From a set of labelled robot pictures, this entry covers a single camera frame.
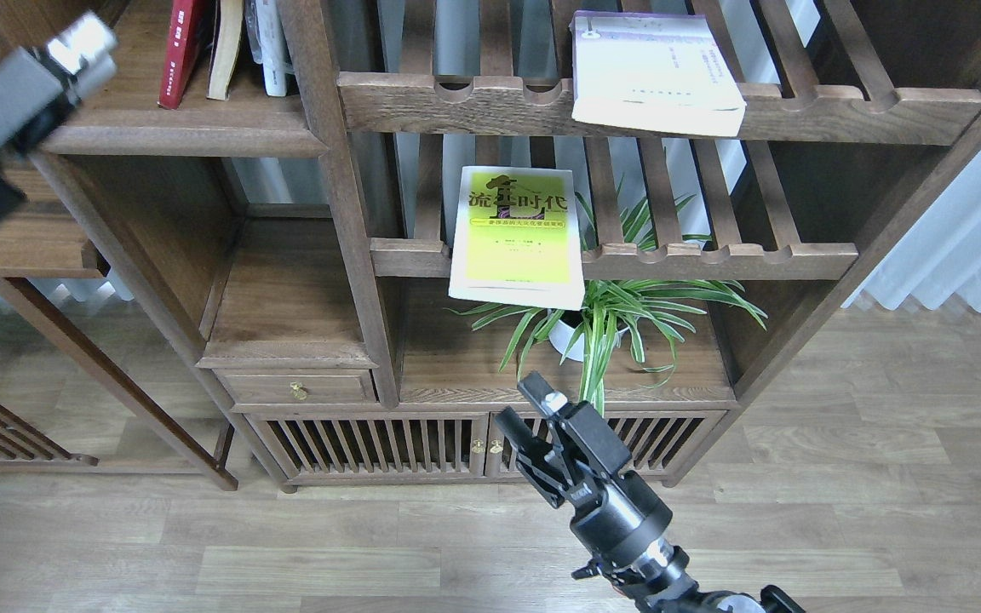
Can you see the white cover book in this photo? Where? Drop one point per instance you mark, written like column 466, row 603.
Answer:
column 659, row 72

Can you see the green spider plant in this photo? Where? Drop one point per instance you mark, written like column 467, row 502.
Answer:
column 662, row 303

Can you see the brass drawer knob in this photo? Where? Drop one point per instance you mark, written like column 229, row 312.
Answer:
column 298, row 391

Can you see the upright tan book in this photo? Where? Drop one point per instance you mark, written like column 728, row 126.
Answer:
column 228, row 27

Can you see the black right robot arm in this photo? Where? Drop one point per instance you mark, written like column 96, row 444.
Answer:
column 687, row 597

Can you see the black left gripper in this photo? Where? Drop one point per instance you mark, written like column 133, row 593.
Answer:
column 41, row 86

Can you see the white curtain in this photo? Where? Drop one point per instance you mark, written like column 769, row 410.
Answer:
column 940, row 258

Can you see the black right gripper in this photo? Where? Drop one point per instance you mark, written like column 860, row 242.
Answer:
column 619, row 519

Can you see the white plant pot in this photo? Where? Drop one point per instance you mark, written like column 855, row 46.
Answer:
column 567, row 337

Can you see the red cover book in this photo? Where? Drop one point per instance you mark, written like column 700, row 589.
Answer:
column 189, row 24

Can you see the upright white book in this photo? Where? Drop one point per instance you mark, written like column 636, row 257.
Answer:
column 275, row 57

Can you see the yellow green cover book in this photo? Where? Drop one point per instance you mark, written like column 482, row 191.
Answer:
column 517, row 238

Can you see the dark wooden bookshelf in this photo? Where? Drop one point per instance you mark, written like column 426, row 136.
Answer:
column 304, row 238

